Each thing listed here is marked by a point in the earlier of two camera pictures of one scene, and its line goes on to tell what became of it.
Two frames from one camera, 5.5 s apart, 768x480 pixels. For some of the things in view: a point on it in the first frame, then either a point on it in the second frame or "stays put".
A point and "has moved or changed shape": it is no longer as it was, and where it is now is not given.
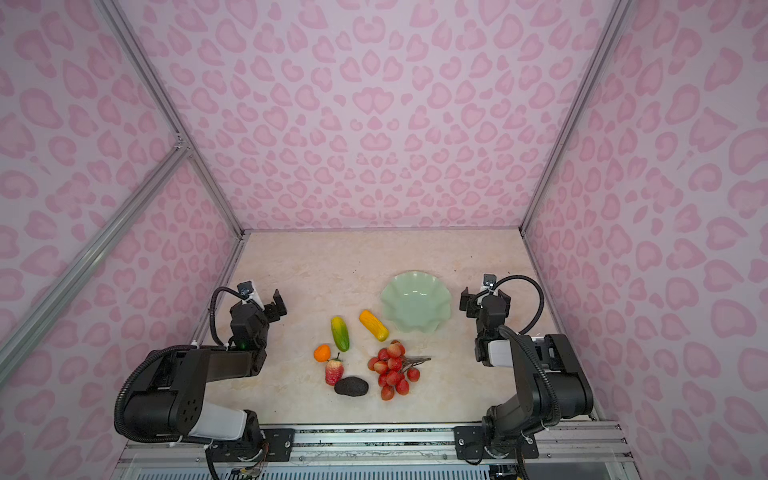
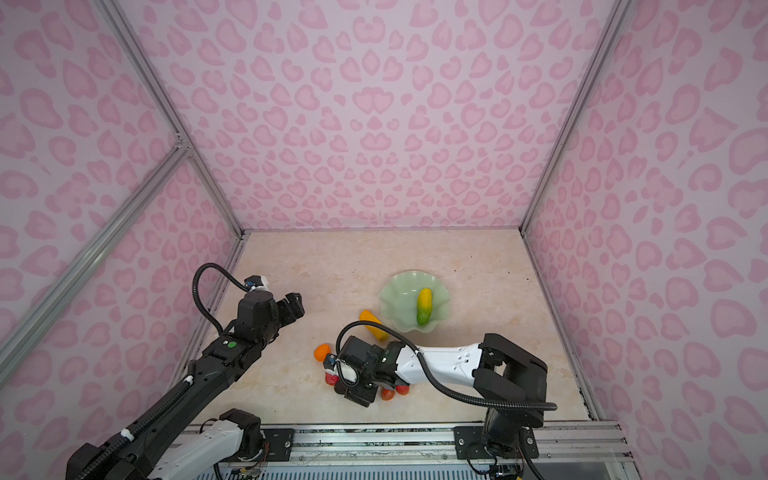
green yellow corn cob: [340, 333] has moved or changed shape
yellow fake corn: [373, 325] stays put
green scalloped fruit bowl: [415, 301] stays put
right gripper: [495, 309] → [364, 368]
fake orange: [322, 353] stays put
